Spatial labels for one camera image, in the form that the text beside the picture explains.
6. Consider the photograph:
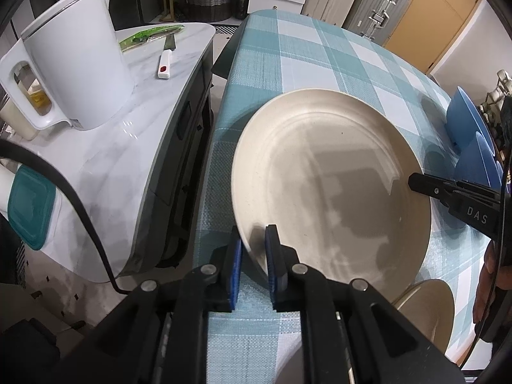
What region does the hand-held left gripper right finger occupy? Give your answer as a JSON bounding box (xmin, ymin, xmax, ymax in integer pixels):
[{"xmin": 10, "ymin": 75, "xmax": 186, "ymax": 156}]
[{"xmin": 265, "ymin": 225, "xmax": 467, "ymax": 384}]

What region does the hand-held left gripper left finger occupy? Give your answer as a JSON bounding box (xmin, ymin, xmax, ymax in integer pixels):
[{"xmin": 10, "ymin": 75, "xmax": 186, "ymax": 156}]
[{"xmin": 80, "ymin": 226, "xmax": 244, "ymax": 384}]

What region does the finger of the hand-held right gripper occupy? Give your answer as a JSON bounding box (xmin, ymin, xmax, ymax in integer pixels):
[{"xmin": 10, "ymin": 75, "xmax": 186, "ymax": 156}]
[{"xmin": 408, "ymin": 173, "xmax": 500, "ymax": 244}]

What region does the blue bowl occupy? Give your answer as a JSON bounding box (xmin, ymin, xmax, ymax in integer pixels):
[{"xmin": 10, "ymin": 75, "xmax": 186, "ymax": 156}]
[
  {"xmin": 440, "ymin": 133, "xmax": 505, "ymax": 230},
  {"xmin": 445, "ymin": 87, "xmax": 497, "ymax": 148}
]

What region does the beige round plate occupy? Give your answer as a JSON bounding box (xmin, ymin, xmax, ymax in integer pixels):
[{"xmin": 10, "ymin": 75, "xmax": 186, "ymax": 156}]
[
  {"xmin": 394, "ymin": 279, "xmax": 457, "ymax": 355},
  {"xmin": 231, "ymin": 88, "xmax": 433, "ymax": 300}
]

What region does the person's right hand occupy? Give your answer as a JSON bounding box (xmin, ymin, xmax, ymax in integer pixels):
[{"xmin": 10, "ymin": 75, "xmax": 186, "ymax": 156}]
[{"xmin": 473, "ymin": 244, "xmax": 502, "ymax": 342}]

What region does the shoe rack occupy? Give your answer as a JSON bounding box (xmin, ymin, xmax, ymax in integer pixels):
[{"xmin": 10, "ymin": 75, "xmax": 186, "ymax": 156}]
[{"xmin": 480, "ymin": 70, "xmax": 512, "ymax": 129}]

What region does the white marble side table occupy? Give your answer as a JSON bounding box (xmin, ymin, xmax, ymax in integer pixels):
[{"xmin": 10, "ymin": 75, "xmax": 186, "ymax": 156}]
[{"xmin": 0, "ymin": 22, "xmax": 217, "ymax": 284}]

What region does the wooden door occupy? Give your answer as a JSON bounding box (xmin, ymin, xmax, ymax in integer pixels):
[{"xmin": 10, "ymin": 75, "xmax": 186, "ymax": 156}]
[{"xmin": 384, "ymin": 0, "xmax": 483, "ymax": 75}]

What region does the silver suitcase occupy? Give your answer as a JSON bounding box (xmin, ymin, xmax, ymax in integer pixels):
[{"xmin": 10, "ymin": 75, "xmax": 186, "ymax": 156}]
[{"xmin": 344, "ymin": 0, "xmax": 412, "ymax": 43}]

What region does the teal lidded container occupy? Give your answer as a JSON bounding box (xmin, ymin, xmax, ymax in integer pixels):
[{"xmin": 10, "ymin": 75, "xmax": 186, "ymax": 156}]
[{"xmin": 7, "ymin": 167, "xmax": 60, "ymax": 252}]

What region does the striped floor mat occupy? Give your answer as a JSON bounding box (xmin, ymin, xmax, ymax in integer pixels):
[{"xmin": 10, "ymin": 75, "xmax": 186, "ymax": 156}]
[{"xmin": 214, "ymin": 22, "xmax": 241, "ymax": 38}]

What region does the green packet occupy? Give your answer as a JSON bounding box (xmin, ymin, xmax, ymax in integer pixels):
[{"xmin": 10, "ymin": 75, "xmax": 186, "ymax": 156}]
[{"xmin": 120, "ymin": 24, "xmax": 185, "ymax": 52}]

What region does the white electric kettle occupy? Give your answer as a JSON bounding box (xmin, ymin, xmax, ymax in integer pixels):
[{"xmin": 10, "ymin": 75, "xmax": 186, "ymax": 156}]
[{"xmin": 0, "ymin": 0, "xmax": 134, "ymax": 131}]

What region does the cream jar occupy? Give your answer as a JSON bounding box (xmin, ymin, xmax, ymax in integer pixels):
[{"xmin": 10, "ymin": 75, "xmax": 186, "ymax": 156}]
[{"xmin": 0, "ymin": 80, "xmax": 38, "ymax": 140}]

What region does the black cable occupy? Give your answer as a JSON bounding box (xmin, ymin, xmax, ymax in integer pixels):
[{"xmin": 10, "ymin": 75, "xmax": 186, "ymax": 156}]
[{"xmin": 0, "ymin": 140, "xmax": 129, "ymax": 294}]

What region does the white handled knife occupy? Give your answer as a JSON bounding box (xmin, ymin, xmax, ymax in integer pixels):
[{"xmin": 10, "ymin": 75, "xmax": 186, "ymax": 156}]
[{"xmin": 157, "ymin": 34, "xmax": 179, "ymax": 78}]

